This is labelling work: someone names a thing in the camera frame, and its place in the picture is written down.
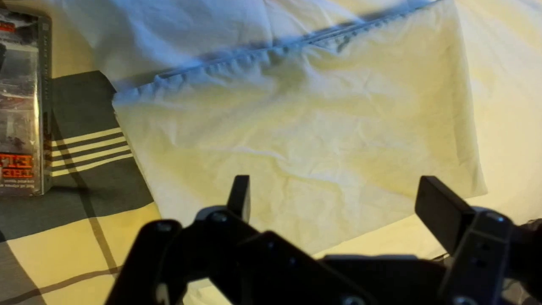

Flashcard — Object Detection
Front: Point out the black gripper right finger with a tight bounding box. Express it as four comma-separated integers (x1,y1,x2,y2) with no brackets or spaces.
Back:
414,174,542,305

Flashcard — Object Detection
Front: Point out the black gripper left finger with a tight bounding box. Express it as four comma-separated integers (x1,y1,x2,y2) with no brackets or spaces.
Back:
104,172,372,305

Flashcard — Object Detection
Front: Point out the white pillowcase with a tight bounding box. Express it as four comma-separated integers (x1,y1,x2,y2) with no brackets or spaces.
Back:
111,0,489,257

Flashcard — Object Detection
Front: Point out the white pillowcase cloth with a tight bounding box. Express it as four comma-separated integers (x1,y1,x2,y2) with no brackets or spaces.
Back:
48,0,542,262

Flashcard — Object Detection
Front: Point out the red black printed package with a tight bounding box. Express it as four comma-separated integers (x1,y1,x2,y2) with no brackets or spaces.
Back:
0,4,55,198

